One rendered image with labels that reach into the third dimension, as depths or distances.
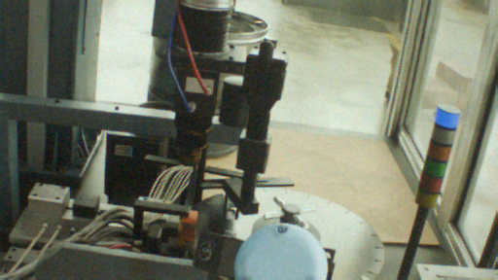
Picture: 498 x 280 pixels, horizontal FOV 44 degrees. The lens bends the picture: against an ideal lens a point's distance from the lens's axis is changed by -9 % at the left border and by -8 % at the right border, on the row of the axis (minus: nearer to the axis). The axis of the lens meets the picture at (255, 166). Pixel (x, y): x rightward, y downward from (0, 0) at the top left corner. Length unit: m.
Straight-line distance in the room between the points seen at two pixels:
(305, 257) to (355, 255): 0.53
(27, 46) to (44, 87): 0.11
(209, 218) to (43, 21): 0.63
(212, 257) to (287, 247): 0.23
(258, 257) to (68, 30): 1.04
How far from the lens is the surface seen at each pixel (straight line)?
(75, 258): 0.91
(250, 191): 0.99
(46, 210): 1.24
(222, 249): 0.75
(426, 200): 1.22
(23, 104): 1.26
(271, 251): 0.53
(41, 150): 1.58
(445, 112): 1.15
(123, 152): 1.41
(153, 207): 1.04
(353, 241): 1.09
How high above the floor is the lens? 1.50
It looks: 25 degrees down
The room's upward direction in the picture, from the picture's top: 9 degrees clockwise
